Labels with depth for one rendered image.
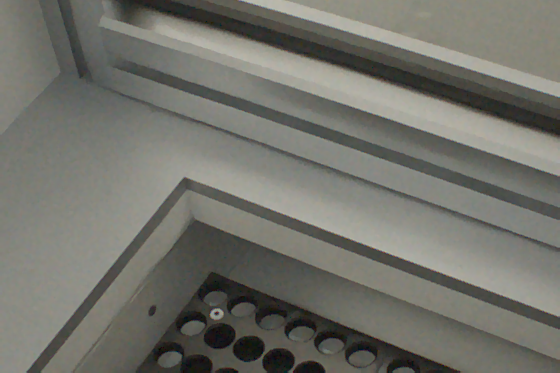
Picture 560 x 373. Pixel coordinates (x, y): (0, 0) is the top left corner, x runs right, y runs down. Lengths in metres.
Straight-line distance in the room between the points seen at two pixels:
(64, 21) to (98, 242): 0.11
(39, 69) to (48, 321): 0.14
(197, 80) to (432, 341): 0.17
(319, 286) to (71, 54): 0.17
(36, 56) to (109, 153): 0.06
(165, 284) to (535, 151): 0.19
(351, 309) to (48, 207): 0.16
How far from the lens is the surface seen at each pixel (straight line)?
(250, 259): 0.60
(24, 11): 0.52
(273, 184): 0.48
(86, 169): 0.50
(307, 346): 0.48
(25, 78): 0.53
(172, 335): 0.50
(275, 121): 0.48
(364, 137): 0.46
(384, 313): 0.57
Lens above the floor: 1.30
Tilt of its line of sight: 46 degrees down
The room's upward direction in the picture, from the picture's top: 9 degrees counter-clockwise
